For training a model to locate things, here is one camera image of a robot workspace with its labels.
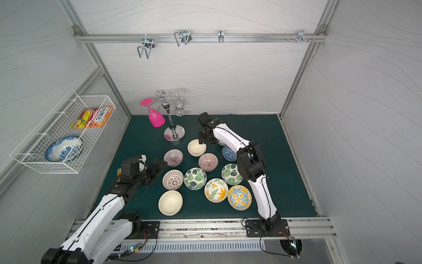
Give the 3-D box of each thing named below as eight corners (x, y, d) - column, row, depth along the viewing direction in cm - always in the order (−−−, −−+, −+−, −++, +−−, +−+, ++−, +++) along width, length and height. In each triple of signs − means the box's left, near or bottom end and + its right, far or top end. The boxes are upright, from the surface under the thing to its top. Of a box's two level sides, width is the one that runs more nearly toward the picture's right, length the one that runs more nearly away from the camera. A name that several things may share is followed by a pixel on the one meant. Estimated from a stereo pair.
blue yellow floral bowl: (227, 212, 80) (228, 209, 76) (226, 188, 88) (227, 185, 84) (251, 212, 80) (253, 209, 76) (248, 188, 88) (250, 185, 84)
